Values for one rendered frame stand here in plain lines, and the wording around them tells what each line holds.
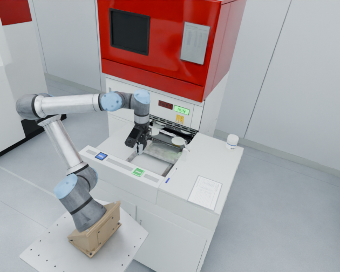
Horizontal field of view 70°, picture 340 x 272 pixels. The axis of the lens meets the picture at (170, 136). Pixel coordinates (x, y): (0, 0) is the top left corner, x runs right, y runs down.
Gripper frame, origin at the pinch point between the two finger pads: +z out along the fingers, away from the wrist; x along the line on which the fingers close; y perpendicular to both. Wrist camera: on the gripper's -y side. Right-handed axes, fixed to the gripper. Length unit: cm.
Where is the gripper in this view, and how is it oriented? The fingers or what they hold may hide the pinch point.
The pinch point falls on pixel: (138, 153)
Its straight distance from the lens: 130.9
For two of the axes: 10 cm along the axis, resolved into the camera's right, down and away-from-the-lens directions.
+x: -9.0, -3.2, 3.0
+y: 4.3, -4.9, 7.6
